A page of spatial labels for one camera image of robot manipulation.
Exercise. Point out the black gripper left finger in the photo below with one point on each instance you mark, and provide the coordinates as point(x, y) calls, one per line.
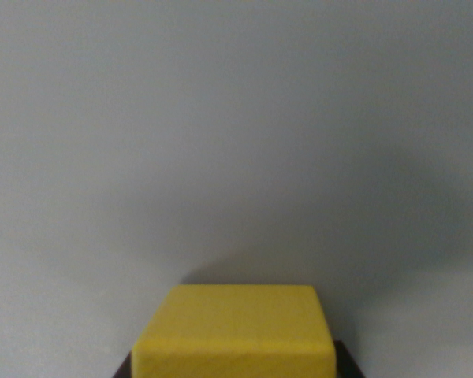
point(124, 368)

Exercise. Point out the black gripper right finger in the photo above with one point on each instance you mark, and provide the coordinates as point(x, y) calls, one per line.
point(347, 362)

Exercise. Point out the yellow cube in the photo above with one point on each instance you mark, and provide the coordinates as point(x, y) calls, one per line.
point(234, 334)

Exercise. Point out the grey plastic bin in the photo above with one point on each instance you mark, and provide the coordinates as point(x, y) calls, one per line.
point(220, 138)

